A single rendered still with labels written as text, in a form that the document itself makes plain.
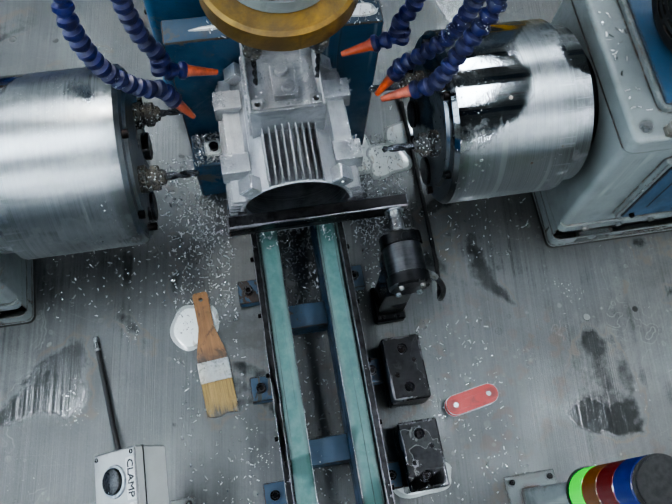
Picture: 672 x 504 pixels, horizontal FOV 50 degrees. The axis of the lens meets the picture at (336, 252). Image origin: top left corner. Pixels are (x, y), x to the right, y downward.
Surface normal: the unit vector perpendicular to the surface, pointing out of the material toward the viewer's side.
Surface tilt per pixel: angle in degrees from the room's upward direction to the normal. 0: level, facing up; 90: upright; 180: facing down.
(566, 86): 20
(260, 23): 0
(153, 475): 54
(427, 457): 0
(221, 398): 2
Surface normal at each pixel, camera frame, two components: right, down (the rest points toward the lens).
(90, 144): 0.11, -0.01
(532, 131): 0.15, 0.37
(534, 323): 0.05, -0.36
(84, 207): 0.17, 0.59
